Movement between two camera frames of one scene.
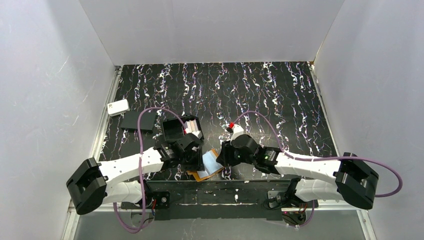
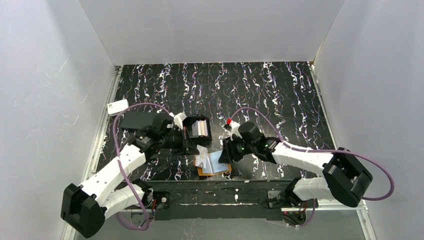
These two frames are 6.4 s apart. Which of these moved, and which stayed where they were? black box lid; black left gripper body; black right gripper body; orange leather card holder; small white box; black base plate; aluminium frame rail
Moved: black right gripper body; black left gripper body; orange leather card holder
Stayed: black base plate; aluminium frame rail; small white box; black box lid
